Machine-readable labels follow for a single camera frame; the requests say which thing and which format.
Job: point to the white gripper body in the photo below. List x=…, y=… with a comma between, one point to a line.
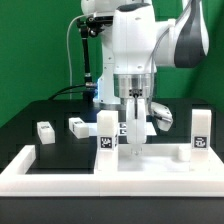
x=136, y=129

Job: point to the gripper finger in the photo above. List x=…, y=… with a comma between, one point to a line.
x=136, y=149

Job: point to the white desk top panel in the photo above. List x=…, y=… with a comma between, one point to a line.
x=155, y=158

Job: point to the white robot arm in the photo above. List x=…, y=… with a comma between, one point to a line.
x=134, y=45

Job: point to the marker tag sheet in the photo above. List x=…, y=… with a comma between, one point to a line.
x=122, y=129

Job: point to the white U-shaped fence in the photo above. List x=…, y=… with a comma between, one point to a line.
x=16, y=181

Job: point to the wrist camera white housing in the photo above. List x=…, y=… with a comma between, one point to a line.
x=162, y=115

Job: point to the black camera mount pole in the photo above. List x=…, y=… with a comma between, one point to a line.
x=90, y=86

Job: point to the black camera on mount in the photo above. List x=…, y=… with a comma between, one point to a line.
x=101, y=18

